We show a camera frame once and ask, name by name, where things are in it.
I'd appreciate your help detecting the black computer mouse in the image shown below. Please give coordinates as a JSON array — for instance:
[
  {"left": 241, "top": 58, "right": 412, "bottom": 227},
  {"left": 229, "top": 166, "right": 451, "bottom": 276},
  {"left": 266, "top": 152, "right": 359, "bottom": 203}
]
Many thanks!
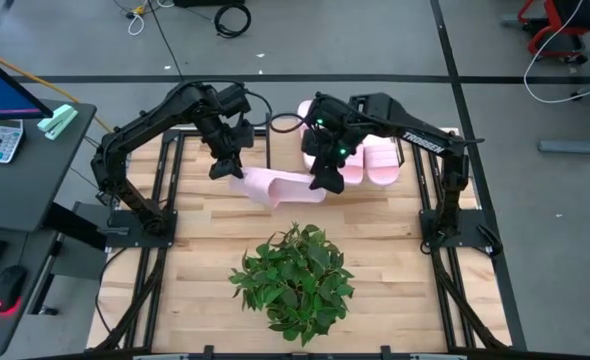
[{"left": 0, "top": 263, "right": 29, "bottom": 322}]

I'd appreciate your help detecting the long black floor cable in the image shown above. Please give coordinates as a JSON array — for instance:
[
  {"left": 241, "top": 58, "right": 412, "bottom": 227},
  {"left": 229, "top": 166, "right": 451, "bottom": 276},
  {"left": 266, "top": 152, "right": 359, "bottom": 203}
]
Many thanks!
[{"left": 146, "top": 0, "right": 186, "bottom": 84}]

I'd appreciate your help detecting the pink foam slide sandal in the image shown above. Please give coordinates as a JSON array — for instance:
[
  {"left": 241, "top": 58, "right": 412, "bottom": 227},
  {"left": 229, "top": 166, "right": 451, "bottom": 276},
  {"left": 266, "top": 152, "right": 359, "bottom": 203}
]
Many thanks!
[
  {"left": 363, "top": 134, "right": 402, "bottom": 187},
  {"left": 228, "top": 166, "right": 328, "bottom": 210},
  {"left": 296, "top": 98, "right": 326, "bottom": 171},
  {"left": 339, "top": 142, "right": 366, "bottom": 187}
]

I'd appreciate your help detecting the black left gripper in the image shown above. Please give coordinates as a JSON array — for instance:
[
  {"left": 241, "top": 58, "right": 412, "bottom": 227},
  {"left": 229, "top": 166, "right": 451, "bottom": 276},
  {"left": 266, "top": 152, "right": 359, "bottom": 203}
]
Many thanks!
[{"left": 202, "top": 119, "right": 255, "bottom": 180}]

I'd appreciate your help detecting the dark grey desk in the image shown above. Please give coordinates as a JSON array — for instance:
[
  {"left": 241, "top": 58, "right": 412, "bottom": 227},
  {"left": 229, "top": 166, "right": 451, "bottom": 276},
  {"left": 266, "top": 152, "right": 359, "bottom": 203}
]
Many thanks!
[{"left": 0, "top": 99, "right": 99, "bottom": 359}]

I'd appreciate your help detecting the grey desk foot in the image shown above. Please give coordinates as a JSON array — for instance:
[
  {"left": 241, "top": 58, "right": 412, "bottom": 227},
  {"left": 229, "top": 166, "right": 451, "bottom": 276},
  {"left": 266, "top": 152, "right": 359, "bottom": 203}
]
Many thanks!
[{"left": 538, "top": 133, "right": 590, "bottom": 156}]

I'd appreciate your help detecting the green plant, black pot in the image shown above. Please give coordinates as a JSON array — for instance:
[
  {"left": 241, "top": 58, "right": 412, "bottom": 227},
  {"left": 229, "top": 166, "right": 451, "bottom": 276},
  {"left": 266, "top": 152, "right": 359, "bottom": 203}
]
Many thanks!
[{"left": 228, "top": 222, "right": 356, "bottom": 349}]

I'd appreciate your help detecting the black aluminium table frame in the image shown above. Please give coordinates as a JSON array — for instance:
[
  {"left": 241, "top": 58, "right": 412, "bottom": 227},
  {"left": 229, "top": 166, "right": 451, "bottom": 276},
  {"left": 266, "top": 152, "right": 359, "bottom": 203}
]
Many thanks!
[{"left": 87, "top": 124, "right": 529, "bottom": 360}]

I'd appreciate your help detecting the coiled black cable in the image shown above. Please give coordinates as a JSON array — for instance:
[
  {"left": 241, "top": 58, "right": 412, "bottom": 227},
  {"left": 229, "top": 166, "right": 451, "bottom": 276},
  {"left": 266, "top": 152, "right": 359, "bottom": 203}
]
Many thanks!
[{"left": 213, "top": 3, "right": 253, "bottom": 40}]

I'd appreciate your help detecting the long white cable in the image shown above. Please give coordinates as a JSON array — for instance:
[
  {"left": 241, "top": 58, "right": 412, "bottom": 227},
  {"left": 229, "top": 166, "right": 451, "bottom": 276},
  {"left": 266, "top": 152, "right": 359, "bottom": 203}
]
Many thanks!
[{"left": 522, "top": 0, "right": 590, "bottom": 105}]

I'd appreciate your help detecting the computer monitor with blue screen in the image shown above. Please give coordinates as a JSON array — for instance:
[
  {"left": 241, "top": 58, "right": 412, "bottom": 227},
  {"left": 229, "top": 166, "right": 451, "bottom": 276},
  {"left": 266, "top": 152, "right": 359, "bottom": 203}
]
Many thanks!
[{"left": 0, "top": 46, "right": 55, "bottom": 122}]

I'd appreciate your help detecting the short white cable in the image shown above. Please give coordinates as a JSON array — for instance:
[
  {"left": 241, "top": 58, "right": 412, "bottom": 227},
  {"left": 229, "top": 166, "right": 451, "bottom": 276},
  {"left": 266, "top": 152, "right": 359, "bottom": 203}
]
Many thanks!
[{"left": 126, "top": 10, "right": 147, "bottom": 37}]

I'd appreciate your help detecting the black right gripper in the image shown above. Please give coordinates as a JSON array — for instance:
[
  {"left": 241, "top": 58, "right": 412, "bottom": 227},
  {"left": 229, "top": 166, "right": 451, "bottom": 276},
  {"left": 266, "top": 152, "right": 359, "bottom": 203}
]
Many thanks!
[{"left": 302, "top": 124, "right": 359, "bottom": 194}]

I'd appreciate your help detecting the red and black cart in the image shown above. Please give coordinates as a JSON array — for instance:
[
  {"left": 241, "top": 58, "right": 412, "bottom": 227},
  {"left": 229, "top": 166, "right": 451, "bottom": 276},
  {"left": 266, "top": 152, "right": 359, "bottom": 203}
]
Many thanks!
[{"left": 499, "top": 0, "right": 590, "bottom": 65}]

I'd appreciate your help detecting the black desk leg base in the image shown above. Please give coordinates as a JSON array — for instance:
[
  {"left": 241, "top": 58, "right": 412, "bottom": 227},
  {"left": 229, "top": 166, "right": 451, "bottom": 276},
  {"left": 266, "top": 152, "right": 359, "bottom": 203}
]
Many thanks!
[{"left": 27, "top": 202, "right": 110, "bottom": 317}]

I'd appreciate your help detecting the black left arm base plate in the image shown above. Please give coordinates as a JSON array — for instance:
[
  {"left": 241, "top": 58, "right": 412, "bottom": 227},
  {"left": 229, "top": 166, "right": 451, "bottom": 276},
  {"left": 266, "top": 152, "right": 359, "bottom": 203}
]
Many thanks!
[{"left": 105, "top": 209, "right": 179, "bottom": 250}]

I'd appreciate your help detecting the yellow cord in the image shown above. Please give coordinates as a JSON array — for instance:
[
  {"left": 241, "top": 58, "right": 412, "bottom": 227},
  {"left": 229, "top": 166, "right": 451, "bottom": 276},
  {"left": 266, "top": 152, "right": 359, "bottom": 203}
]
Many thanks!
[{"left": 0, "top": 46, "right": 116, "bottom": 136}]

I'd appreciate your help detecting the mint green stapler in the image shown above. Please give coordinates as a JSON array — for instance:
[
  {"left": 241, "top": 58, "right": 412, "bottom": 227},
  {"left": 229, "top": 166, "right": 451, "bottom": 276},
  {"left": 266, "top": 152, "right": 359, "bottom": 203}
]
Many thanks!
[{"left": 36, "top": 103, "right": 80, "bottom": 142}]

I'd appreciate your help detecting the black-framed wooden shoe shelf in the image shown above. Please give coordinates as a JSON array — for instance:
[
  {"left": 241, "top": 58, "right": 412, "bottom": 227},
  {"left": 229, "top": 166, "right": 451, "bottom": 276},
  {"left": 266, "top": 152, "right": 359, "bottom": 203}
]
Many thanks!
[{"left": 264, "top": 112, "right": 407, "bottom": 189}]

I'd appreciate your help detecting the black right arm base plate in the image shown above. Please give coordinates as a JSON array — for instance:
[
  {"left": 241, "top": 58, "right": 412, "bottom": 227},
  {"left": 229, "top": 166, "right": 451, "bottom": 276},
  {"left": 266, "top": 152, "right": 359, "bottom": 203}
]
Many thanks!
[{"left": 418, "top": 208, "right": 499, "bottom": 250}]

